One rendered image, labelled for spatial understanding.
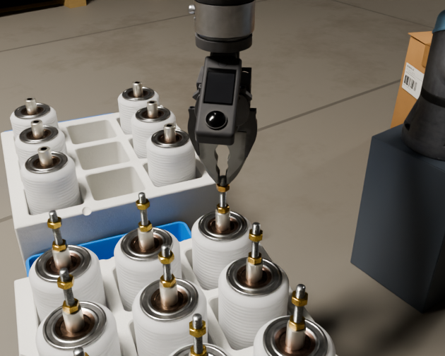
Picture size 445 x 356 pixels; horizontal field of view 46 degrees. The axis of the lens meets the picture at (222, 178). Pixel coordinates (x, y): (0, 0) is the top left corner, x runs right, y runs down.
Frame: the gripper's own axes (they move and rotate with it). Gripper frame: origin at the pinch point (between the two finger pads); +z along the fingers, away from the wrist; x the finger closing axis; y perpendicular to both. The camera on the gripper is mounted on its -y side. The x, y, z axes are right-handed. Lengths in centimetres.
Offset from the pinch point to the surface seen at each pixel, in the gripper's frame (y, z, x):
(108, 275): -3.9, 16.3, 17.3
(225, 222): -0.2, 7.8, -0.5
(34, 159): 17.4, 8.9, 35.9
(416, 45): 81, 6, -46
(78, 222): 11.5, 18.2, 27.3
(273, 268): -8.3, 9.0, -7.7
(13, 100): 97, 34, 79
